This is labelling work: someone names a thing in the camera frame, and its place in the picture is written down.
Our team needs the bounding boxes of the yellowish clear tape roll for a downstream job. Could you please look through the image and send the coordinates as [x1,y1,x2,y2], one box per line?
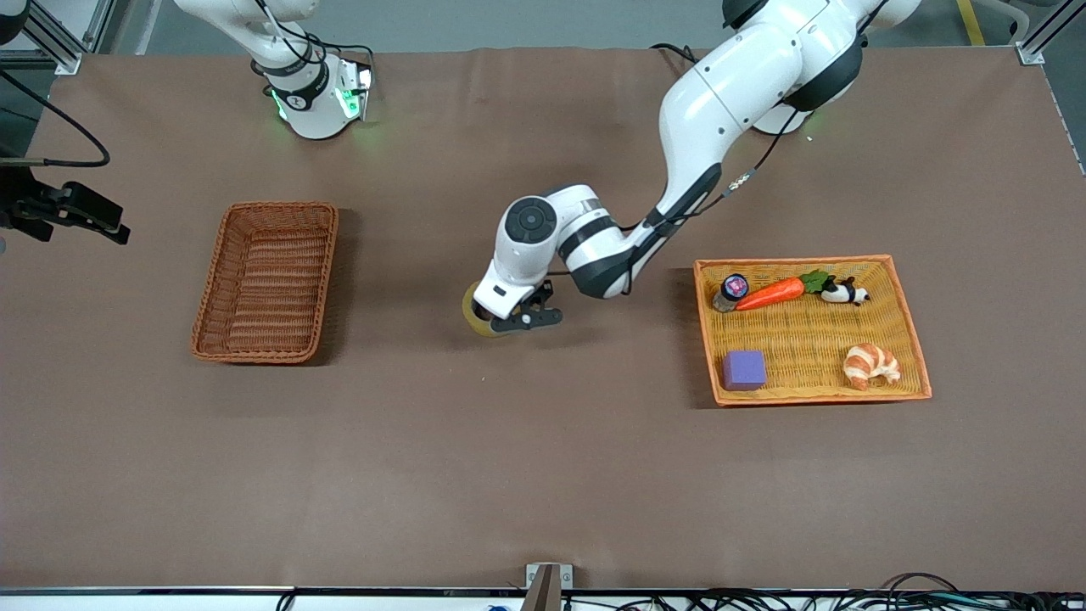
[462,284,512,339]

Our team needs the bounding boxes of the small bottle purple cap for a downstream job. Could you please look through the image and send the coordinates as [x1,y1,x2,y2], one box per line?
[712,273,751,314]

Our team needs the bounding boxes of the brown wicker basket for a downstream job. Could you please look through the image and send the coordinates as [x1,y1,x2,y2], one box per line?
[190,201,339,366]

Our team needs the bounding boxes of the toy croissant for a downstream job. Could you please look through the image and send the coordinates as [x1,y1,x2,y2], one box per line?
[842,343,902,391]

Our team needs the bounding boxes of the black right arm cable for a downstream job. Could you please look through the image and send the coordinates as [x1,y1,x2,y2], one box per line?
[0,72,111,168]

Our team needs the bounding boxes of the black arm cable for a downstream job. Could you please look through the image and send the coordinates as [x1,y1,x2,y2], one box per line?
[0,72,111,168]
[543,106,807,298]

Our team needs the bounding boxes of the metal table bracket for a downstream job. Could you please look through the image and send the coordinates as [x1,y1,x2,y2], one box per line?
[522,563,574,611]

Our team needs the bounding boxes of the orange wicker basket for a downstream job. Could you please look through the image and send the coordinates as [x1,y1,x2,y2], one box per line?
[693,255,932,407]

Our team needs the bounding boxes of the black white panda toy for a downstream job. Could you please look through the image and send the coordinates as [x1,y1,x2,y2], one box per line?
[820,276,871,307]

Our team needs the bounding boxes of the orange toy carrot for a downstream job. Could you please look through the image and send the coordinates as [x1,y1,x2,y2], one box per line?
[735,269,837,312]

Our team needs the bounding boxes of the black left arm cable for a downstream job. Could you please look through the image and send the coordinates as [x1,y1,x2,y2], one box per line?
[543,106,807,298]

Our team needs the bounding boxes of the black cable bundle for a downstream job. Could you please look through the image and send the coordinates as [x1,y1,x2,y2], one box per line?
[564,573,1086,611]

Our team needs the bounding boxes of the purple cube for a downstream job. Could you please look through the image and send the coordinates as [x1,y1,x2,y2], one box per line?
[722,350,768,392]

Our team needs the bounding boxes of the brown table cloth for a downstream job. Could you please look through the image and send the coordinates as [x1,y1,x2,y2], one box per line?
[0,47,1086,591]

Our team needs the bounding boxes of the black right base cable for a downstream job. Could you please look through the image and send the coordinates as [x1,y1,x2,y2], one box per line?
[305,30,376,73]

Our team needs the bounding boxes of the aluminium frame profile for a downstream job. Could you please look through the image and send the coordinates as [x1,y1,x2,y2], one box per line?
[0,0,115,76]
[1014,0,1086,67]

